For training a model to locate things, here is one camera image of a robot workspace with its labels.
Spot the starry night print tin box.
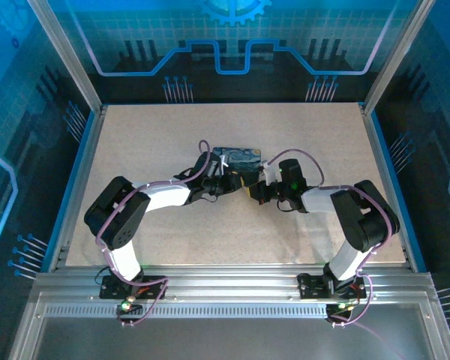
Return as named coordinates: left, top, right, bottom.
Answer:
left=212, top=145, right=264, bottom=179

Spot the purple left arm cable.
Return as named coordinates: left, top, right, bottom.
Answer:
left=96, top=139, right=213, bottom=328

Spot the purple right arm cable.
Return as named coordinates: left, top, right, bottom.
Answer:
left=265, top=148, right=408, bottom=360

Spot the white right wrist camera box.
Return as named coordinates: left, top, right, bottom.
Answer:
left=261, top=160, right=279, bottom=185

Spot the aluminium frame post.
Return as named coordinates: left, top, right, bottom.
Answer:
left=26, top=0, right=105, bottom=113
left=363, top=0, right=436, bottom=113

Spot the grey bottom panel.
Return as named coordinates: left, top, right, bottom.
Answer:
left=33, top=316, right=440, bottom=360

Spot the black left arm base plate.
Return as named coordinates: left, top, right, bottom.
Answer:
left=98, top=274, right=170, bottom=301

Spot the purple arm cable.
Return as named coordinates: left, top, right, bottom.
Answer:
left=96, top=139, right=213, bottom=328
left=265, top=148, right=408, bottom=360

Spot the green LED controller board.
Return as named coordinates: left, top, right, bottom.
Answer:
left=326, top=301, right=357, bottom=328
left=115, top=295, right=143, bottom=326

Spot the slotted grey cable duct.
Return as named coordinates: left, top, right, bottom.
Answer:
left=44, top=304, right=329, bottom=320

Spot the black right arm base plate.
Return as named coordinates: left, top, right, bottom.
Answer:
left=296, top=271, right=368, bottom=301

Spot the aluminium table side rail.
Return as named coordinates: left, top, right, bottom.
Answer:
left=359, top=103, right=419, bottom=273
left=46, top=104, right=108, bottom=273

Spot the wide aluminium mounting rail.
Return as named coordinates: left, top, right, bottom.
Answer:
left=33, top=264, right=436, bottom=302

